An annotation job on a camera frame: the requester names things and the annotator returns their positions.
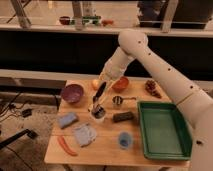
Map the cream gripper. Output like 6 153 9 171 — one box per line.
93 80 115 102

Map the dark bristle brush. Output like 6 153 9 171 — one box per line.
92 105 106 119

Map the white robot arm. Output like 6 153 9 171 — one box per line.
98 29 213 171

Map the metal measuring cup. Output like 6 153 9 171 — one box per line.
112 96 136 107

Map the white paper cup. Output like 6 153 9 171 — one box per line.
91 107 106 123

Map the blue plastic cup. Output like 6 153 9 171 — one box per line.
118 132 133 149

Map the orange ball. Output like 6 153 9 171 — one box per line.
91 79 99 90

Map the red-orange bowl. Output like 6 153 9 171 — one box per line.
112 76 129 93

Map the purple bowl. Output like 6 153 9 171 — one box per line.
61 84 84 103

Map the dark brown sponge block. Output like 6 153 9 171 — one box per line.
113 112 134 123

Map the blue sponge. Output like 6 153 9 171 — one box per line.
57 112 78 129

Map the light blue cloth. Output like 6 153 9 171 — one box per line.
73 123 97 147

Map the wooden table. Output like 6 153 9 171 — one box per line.
44 79 189 168

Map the green background object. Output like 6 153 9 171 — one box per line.
82 16 101 25

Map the orange chili pepper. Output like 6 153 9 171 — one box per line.
57 136 78 156

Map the dark red background bowl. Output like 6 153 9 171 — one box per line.
59 16 70 25

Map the green plastic tray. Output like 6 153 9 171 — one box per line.
137 101 192 161

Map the black floor stand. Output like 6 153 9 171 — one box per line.
0 129 38 150

